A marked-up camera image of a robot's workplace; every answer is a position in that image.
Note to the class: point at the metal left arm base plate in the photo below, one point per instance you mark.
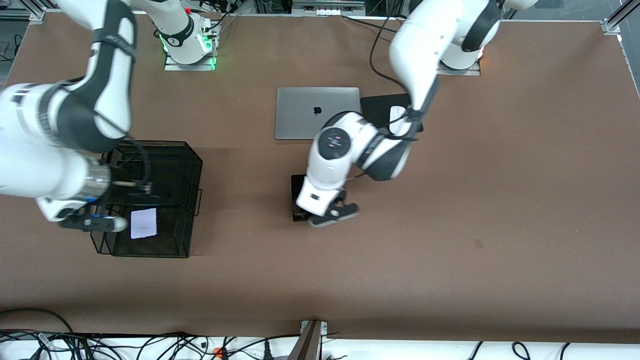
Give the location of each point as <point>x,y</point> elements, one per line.
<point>472,73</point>

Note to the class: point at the dark metal camera post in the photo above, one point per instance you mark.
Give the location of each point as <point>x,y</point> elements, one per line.
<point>307,345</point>

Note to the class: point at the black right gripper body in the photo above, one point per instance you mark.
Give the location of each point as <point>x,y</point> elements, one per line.
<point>121,180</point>

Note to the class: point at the orange plug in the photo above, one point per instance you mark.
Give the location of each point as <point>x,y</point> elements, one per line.
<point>217,353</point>

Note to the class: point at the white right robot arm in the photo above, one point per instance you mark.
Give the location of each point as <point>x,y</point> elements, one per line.
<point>30,165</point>

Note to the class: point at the large black smartphone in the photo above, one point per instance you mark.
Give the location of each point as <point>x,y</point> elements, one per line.
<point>296,186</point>

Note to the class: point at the grey power strip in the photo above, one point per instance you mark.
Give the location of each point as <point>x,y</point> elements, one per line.
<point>327,10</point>

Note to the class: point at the white Huawei flip phone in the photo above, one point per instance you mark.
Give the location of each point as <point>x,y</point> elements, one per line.
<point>144,224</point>

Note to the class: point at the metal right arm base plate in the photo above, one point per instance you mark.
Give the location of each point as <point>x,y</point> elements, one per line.
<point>200,67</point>

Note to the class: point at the white computer mouse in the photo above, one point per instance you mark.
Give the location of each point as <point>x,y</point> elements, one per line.
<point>395,114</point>

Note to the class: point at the black mouse pad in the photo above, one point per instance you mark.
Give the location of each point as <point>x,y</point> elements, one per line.
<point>375,107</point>

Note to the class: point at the aluminium frame corner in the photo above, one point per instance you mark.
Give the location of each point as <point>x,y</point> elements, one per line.
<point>37,15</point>
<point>611,26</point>

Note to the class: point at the silver closed laptop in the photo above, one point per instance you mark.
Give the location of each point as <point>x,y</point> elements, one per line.
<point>295,115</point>

